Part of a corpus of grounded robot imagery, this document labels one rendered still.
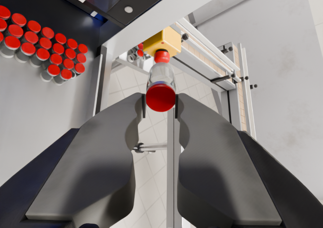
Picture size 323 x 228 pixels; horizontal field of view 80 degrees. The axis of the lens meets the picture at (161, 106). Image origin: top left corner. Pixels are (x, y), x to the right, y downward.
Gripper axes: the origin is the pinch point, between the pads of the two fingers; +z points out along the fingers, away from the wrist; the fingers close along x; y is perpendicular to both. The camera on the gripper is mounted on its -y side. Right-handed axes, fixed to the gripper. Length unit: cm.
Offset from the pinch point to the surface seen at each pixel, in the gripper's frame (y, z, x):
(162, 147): 86, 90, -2
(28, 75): 8.0, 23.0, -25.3
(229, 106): 46, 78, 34
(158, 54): 7.6, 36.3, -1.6
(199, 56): 17, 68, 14
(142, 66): 14.3, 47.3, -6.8
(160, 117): 103, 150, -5
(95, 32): 3.5, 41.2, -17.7
